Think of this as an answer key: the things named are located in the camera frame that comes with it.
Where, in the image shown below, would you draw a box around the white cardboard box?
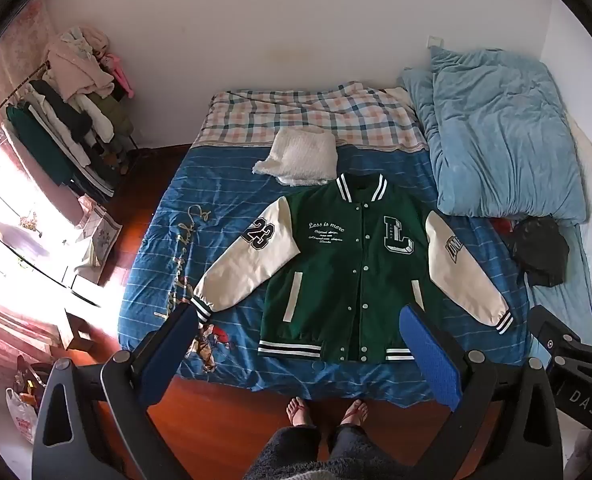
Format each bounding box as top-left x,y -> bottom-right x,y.
58,305 -> 96,353

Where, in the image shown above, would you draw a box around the green varsity jacket cream sleeves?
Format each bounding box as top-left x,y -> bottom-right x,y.
191,172 -> 519,363

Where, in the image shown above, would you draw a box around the plaid blanket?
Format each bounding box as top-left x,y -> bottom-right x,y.
192,81 -> 429,153

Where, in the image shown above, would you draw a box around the pink floral curtain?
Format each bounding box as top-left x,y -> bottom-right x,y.
0,0 -> 56,126

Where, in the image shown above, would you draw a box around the light blue duvet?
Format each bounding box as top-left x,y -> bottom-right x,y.
398,46 -> 589,226

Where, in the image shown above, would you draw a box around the white fluffy folded sweater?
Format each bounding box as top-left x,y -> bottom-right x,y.
252,127 -> 339,187

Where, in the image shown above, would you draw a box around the floral tote bag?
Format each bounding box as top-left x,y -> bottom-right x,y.
78,195 -> 124,270

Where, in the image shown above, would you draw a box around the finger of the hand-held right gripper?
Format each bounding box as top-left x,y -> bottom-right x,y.
528,305 -> 584,361

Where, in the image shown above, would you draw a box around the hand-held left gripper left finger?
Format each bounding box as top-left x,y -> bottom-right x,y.
33,304 -> 201,480

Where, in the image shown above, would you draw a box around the person's left foot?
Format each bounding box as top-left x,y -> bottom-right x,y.
286,396 -> 309,427

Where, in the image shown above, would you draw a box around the bed with blue striped sheet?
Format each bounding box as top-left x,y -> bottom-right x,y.
117,81 -> 592,408

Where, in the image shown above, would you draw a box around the metal clothes rack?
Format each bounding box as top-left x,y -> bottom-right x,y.
0,57 -> 139,201

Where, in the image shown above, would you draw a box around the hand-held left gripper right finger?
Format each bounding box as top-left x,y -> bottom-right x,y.
398,304 -> 562,480

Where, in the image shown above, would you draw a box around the person's right foot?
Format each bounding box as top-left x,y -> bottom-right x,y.
343,399 -> 369,427

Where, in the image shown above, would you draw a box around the white plastic bag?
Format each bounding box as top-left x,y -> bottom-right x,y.
6,355 -> 52,445

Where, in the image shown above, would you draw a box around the person's foot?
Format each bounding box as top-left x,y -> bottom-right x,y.
343,399 -> 369,427
286,396 -> 309,427

